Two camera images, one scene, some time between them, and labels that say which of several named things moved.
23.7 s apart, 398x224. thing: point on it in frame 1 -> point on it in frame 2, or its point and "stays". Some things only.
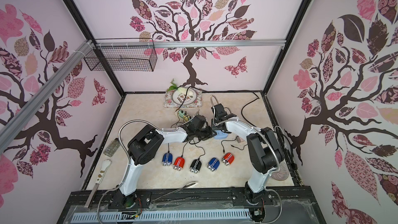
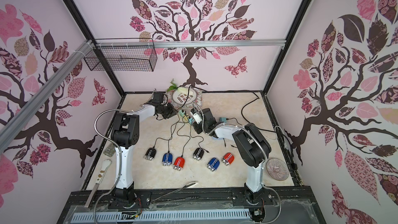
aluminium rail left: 10,129 stays
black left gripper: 210,133 -> 173,111
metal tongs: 185,186 stays
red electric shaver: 179,163 stays
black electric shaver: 195,166 -> 198,153
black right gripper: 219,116 -> 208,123
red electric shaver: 228,158 stays
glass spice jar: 112,147 stays
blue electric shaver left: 167,159 stays
